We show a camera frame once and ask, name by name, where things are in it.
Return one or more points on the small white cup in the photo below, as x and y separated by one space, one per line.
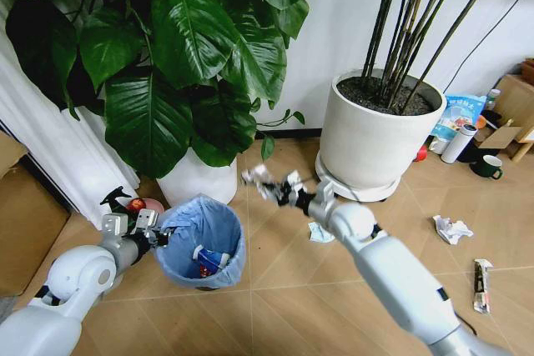
438 145

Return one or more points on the tall thin-stemmed plant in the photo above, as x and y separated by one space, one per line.
400 39

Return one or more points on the white thermos bottle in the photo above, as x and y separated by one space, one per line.
456 145

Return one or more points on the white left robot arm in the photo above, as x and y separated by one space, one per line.
75 277

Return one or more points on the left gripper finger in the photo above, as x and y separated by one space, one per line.
166 230
162 240

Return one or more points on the blue printed snack bag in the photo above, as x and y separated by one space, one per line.
456 116

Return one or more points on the white wheeled pot tray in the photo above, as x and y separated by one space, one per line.
367 194

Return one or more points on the black spray bottle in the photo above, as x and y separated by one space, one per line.
117 199

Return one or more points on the red apple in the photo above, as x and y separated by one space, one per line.
135 204

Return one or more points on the white paper with print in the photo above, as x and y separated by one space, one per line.
258 179

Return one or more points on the crumpled plain white paper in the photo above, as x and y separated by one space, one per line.
452 229

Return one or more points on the clear plastic bottle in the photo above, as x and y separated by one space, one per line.
492 99

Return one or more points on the large-leaf green plant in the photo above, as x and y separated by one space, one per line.
183 60

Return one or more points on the large flat cardboard box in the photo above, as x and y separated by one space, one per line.
29 222

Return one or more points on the trash bin with blue bag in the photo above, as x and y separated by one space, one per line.
187 268

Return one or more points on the pink bowl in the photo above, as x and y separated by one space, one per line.
153 205

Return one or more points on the small white plant pot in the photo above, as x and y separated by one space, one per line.
200 185

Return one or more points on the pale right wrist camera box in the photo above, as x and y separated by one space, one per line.
295 179

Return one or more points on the large white plant pot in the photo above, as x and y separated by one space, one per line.
367 143

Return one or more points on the small red ball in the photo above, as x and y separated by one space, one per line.
422 153

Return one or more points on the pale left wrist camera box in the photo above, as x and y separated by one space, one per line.
147 219

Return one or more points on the long flat snack wrapper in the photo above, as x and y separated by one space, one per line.
482 285

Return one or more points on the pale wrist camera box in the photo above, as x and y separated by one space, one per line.
295 179
147 219

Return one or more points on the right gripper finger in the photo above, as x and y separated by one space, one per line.
285 186
283 201

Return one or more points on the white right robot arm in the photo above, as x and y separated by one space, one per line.
388 272

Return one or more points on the dark green mug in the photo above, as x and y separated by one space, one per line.
486 168

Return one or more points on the blue and red snack packet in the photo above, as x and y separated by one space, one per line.
210 260

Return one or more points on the open brown cardboard box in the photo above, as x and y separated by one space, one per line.
515 99

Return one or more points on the white curtain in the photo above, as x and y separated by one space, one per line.
62 156

